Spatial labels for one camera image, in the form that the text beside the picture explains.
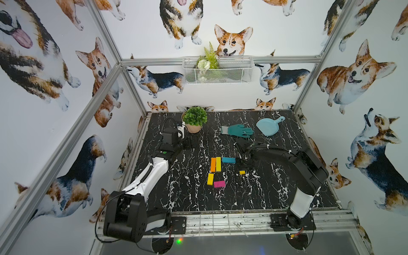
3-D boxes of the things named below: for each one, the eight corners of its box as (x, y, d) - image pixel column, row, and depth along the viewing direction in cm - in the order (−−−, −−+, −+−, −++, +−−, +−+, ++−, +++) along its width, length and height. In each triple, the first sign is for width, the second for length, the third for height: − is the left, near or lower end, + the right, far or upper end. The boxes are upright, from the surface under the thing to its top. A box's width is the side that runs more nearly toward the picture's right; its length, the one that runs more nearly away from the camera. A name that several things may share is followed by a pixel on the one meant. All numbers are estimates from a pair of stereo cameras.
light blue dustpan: (262, 136, 109) (263, 134, 107) (255, 121, 118) (256, 119, 116) (291, 132, 112) (292, 130, 110) (282, 118, 120) (283, 115, 118)
